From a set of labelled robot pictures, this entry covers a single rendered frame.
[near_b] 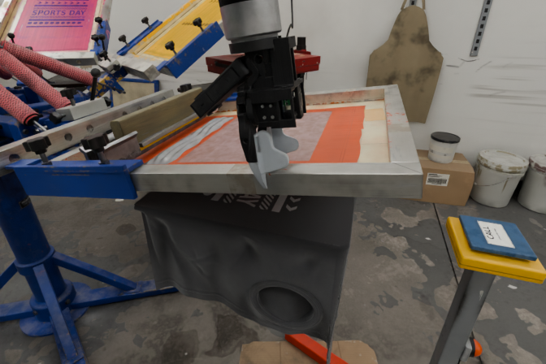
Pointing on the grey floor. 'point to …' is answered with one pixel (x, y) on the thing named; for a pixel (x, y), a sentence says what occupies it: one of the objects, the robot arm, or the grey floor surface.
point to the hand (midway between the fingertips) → (264, 173)
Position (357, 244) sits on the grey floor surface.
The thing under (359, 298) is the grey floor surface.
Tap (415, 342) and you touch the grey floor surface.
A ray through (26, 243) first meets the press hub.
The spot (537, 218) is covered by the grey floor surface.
